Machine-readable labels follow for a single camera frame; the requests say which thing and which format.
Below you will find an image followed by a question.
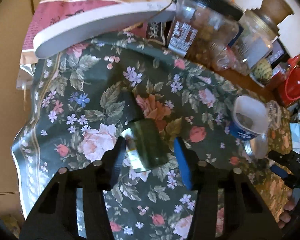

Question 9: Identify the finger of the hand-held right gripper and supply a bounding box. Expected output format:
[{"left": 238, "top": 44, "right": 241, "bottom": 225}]
[
  {"left": 267, "top": 150, "right": 295, "bottom": 167},
  {"left": 269, "top": 163, "right": 295, "bottom": 190}
]

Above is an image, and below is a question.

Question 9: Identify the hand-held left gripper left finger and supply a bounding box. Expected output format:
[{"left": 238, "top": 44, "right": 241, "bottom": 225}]
[{"left": 19, "top": 136, "right": 127, "bottom": 240}]

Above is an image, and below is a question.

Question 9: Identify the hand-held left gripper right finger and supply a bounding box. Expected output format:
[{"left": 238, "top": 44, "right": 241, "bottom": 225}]
[{"left": 173, "top": 137, "right": 283, "bottom": 240}]

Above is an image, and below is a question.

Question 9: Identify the small dark green bottle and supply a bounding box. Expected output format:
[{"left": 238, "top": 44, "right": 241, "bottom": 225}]
[{"left": 121, "top": 90, "right": 170, "bottom": 173}]

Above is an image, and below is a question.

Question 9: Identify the blue and white cup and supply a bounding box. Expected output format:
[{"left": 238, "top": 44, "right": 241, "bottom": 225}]
[{"left": 229, "top": 94, "right": 270, "bottom": 140}]

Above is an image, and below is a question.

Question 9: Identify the person's right hand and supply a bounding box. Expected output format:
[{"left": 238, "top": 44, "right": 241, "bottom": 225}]
[{"left": 277, "top": 195, "right": 297, "bottom": 229}]

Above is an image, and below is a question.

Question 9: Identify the small clear glass jar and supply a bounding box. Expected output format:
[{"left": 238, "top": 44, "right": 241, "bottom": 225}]
[{"left": 265, "top": 100, "right": 282, "bottom": 130}]

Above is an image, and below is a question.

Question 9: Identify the dark floral tablecloth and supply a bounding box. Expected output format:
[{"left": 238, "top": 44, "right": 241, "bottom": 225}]
[{"left": 11, "top": 31, "right": 300, "bottom": 240}]

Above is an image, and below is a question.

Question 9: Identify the red thermos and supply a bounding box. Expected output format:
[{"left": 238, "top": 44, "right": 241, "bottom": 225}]
[{"left": 277, "top": 56, "right": 300, "bottom": 107}]

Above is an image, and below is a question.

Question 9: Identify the green custard apple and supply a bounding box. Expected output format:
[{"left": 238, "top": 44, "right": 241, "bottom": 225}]
[{"left": 250, "top": 59, "right": 273, "bottom": 85}]

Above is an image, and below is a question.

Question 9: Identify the large glass jar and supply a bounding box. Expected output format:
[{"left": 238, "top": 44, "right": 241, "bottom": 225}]
[{"left": 240, "top": 10, "right": 280, "bottom": 69}]

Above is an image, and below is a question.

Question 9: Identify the white flat board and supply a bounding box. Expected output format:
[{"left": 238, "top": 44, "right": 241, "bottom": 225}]
[{"left": 34, "top": 0, "right": 177, "bottom": 59}]

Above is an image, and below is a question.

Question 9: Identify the clear jar with black lid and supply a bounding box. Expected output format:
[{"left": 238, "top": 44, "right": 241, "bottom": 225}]
[{"left": 166, "top": 0, "right": 244, "bottom": 68}]

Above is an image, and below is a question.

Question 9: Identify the brown ceramic vase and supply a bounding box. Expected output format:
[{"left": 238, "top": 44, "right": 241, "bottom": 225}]
[{"left": 260, "top": 0, "right": 294, "bottom": 27}]

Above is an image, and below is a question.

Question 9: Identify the pink paper bag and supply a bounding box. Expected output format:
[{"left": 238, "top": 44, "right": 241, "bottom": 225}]
[{"left": 16, "top": 0, "right": 163, "bottom": 90}]

